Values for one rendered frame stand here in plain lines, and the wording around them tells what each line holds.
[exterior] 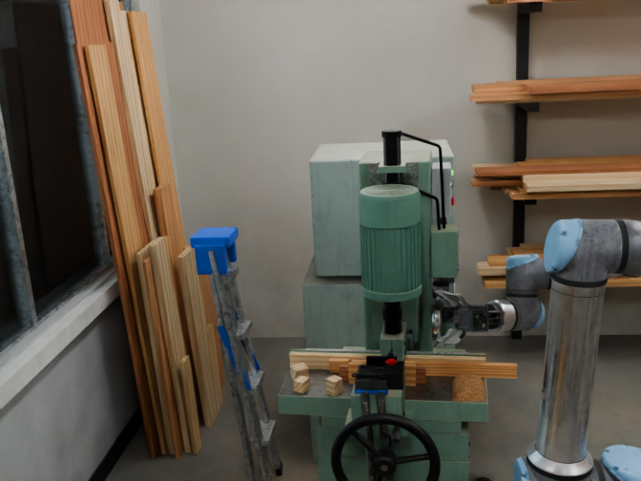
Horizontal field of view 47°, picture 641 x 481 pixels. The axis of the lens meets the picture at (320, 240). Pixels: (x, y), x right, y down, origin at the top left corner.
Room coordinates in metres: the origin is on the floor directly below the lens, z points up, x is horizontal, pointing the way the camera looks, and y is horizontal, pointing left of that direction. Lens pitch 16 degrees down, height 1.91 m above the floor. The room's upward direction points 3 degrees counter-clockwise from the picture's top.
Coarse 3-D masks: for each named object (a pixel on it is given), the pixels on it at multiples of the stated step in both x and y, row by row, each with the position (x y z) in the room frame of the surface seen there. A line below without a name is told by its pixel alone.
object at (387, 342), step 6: (402, 324) 2.08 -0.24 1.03; (402, 330) 2.03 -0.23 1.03; (384, 336) 2.00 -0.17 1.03; (390, 336) 1.99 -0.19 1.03; (396, 336) 1.99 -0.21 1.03; (402, 336) 1.99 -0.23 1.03; (384, 342) 1.98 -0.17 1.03; (390, 342) 1.97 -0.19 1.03; (396, 342) 1.97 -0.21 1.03; (402, 342) 1.97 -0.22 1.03; (384, 348) 1.98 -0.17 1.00; (390, 348) 1.97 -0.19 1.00; (396, 348) 1.97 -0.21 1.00; (402, 348) 1.97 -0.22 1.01; (384, 354) 1.98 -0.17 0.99; (396, 354) 1.97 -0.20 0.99; (402, 354) 1.97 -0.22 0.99; (402, 360) 1.97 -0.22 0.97
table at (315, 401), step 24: (288, 384) 1.99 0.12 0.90; (312, 384) 1.98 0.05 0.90; (432, 384) 1.94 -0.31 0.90; (288, 408) 1.92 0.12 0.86; (312, 408) 1.90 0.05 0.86; (336, 408) 1.89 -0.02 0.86; (408, 408) 1.85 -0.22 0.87; (432, 408) 1.84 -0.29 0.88; (456, 408) 1.82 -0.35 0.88; (480, 408) 1.81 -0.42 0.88; (360, 432) 1.78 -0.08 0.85; (408, 432) 1.76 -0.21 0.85
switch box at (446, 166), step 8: (432, 168) 2.27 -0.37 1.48; (448, 168) 2.26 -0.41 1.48; (432, 176) 2.27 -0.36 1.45; (448, 176) 2.26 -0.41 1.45; (432, 184) 2.27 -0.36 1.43; (440, 184) 2.26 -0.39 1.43; (448, 184) 2.26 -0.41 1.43; (432, 192) 2.27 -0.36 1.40; (440, 192) 2.26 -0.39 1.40; (448, 192) 2.26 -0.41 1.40; (432, 200) 2.27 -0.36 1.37; (440, 200) 2.26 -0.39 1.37; (448, 200) 2.26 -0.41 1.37; (432, 208) 2.27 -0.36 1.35; (440, 208) 2.26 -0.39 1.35; (448, 208) 2.26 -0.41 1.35; (432, 216) 2.27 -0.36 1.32; (440, 216) 2.26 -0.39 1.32; (448, 216) 2.26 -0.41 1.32
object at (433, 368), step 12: (336, 360) 2.05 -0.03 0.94; (336, 372) 2.04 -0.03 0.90; (432, 372) 1.99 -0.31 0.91; (444, 372) 1.98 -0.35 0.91; (456, 372) 1.98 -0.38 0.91; (468, 372) 1.97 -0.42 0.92; (480, 372) 1.96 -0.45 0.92; (492, 372) 1.96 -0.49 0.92; (504, 372) 1.95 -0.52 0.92; (516, 372) 1.94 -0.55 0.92
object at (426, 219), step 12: (372, 156) 2.32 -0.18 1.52; (408, 156) 2.28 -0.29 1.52; (420, 156) 2.27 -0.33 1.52; (360, 168) 2.22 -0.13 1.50; (420, 168) 2.18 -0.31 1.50; (360, 180) 2.22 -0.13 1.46; (420, 180) 2.18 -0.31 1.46; (372, 312) 2.21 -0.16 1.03; (372, 324) 2.21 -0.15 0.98; (372, 336) 2.21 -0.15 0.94; (420, 336) 2.18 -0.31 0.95; (372, 348) 2.21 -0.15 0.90; (408, 348) 2.19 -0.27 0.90; (420, 348) 2.19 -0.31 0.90; (432, 348) 2.21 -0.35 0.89
